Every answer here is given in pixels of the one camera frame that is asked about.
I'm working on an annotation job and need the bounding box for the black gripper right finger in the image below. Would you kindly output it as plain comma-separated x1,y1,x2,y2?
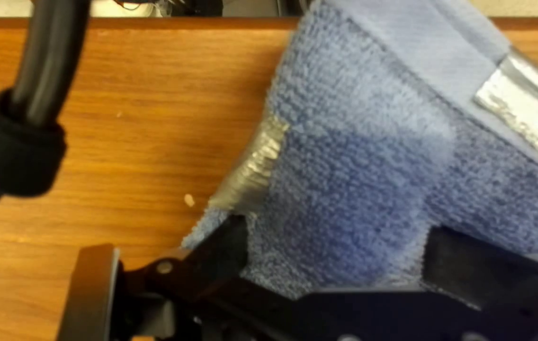
422,223,538,312

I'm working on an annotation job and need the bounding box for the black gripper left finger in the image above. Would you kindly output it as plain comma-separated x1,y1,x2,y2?
172,212,249,288

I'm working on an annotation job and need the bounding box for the blue terry towel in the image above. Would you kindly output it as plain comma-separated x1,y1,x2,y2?
179,0,538,301

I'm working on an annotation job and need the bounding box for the black velcro strap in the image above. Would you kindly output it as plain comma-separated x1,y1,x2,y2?
0,87,67,199

